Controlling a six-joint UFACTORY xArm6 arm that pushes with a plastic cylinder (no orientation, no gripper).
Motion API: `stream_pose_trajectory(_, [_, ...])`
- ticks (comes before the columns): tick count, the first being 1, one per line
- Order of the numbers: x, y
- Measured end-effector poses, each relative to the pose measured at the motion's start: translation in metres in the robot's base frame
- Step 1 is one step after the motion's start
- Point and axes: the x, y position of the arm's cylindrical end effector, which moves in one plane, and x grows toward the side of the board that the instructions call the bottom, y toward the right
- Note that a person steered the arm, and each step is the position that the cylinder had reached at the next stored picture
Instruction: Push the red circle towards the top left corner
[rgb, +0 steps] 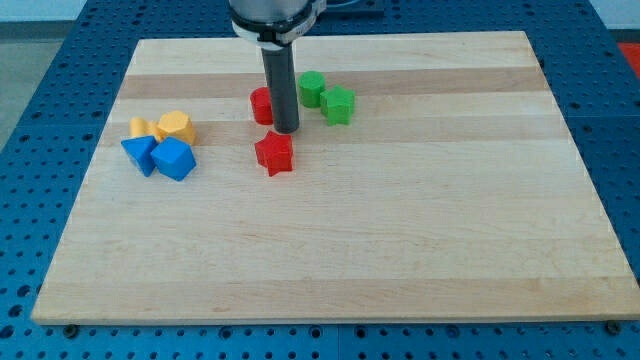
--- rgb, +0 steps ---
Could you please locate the red cylinder block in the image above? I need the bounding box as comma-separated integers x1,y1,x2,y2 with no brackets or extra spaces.
250,87,273,125

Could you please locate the grey robot arm flange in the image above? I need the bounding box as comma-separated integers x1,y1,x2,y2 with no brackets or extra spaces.
228,0,327,51

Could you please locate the red star block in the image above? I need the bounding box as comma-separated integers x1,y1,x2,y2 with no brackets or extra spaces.
254,130,294,177

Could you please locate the green cylinder block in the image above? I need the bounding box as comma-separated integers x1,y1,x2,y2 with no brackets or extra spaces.
298,71,326,108

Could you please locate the light wooden board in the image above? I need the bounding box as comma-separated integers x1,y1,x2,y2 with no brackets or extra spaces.
32,31,639,325

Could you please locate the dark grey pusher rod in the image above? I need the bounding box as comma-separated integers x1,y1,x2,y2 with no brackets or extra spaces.
261,46,300,134

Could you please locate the blue cube block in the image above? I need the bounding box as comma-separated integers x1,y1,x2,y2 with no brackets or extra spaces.
151,137,196,181

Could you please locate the yellow hexagon block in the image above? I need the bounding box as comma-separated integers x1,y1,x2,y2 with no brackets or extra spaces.
157,110,196,145

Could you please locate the blue triangle block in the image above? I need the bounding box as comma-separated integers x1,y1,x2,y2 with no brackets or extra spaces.
121,135,158,177

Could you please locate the yellow heart block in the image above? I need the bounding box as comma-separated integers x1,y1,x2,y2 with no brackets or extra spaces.
129,117,164,143

